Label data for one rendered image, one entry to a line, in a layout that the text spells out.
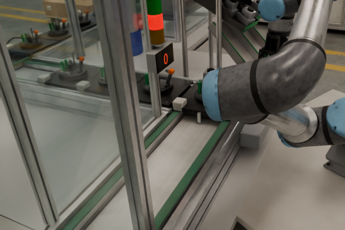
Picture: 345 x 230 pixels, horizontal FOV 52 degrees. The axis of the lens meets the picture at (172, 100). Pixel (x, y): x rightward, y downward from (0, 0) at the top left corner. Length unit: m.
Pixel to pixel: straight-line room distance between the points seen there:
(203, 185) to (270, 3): 0.54
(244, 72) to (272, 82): 0.07
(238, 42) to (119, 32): 1.26
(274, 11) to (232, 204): 0.58
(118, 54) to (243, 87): 0.31
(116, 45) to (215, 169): 0.70
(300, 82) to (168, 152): 0.66
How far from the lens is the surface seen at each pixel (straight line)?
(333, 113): 1.07
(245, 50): 1.69
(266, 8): 1.04
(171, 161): 1.20
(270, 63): 0.70
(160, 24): 1.20
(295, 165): 1.30
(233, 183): 1.20
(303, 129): 1.03
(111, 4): 0.45
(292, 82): 0.69
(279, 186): 1.20
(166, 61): 1.25
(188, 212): 0.97
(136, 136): 0.54
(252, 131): 1.27
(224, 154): 1.15
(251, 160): 1.29
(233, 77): 0.72
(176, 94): 1.49
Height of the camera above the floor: 1.65
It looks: 28 degrees down
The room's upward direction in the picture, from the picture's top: 5 degrees counter-clockwise
